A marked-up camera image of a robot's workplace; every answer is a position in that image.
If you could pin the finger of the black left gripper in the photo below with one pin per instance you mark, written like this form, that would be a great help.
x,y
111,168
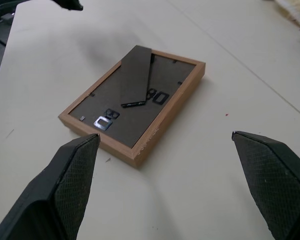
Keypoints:
x,y
70,5

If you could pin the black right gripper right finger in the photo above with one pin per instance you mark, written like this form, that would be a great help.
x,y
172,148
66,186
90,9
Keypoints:
x,y
277,185

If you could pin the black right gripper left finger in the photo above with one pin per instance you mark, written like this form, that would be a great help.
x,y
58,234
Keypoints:
x,y
65,190

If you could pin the beige woven object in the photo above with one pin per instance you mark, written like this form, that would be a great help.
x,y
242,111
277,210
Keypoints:
x,y
293,10

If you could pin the wooden picture frame back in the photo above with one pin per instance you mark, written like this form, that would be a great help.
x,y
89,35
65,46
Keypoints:
x,y
130,117

